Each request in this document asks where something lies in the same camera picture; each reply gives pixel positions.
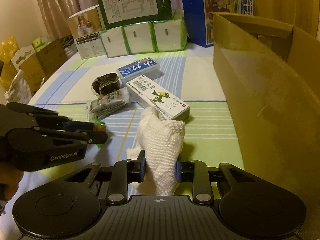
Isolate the dark brown scrunchie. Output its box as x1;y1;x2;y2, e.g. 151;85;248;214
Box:
91;73;121;96

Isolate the blue milk carton box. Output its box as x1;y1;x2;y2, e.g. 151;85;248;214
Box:
182;0;253;47

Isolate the white knitted cloth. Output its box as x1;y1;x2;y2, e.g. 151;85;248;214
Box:
126;107;185;196

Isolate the wooden door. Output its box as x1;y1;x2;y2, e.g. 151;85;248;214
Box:
253;0;318;36

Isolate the green box with white label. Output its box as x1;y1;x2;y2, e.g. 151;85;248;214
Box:
98;0;172;29

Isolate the brown cardboard boxes stack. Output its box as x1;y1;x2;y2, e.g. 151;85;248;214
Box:
11;35;77;94

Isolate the clear box with blue label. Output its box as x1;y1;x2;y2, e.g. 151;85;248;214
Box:
117;57;161;85

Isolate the grey sesame snack packet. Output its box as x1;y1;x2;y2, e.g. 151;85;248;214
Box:
86;87;131;121

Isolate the green wrapped tissue pack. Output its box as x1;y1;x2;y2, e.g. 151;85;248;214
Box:
100;9;187;58

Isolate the large brown cardboard box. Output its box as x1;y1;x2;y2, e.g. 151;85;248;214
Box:
213;12;319;239

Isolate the yellow plastic bag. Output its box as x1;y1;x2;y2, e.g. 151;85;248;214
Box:
0;36;19;91

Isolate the person left hand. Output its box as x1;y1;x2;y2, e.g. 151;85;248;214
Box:
0;163;24;201

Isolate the plaid bed sheet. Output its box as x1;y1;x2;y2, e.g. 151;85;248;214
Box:
0;42;246;240

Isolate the white plastic bag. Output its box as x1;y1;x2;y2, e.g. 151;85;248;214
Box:
5;69;32;104

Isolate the white box with green bird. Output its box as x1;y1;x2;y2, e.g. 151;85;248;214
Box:
126;74;190;121

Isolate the green white medicine box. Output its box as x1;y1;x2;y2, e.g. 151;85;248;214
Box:
94;119;108;148

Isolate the white beige product box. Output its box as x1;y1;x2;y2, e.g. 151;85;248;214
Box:
67;5;106;59

